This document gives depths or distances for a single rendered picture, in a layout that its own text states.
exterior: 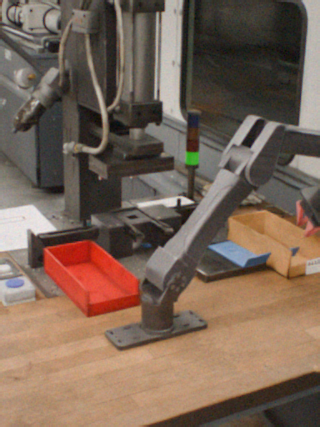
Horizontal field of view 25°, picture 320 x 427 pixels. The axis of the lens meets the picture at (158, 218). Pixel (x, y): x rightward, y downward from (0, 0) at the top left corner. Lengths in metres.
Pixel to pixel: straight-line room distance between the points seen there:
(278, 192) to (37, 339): 1.12
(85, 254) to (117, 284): 0.15
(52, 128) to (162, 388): 3.72
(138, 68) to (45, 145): 3.26
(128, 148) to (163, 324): 0.47
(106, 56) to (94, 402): 0.83
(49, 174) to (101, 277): 3.33
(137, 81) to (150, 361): 0.66
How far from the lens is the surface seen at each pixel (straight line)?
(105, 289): 1.57
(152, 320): 1.37
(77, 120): 1.87
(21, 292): 1.52
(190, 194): 2.01
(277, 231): 1.86
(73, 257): 1.68
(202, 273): 1.62
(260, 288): 1.62
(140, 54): 1.64
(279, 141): 1.37
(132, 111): 1.64
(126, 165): 1.66
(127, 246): 1.73
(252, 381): 1.28
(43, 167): 4.90
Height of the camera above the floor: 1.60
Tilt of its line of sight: 20 degrees down
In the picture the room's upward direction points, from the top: 1 degrees clockwise
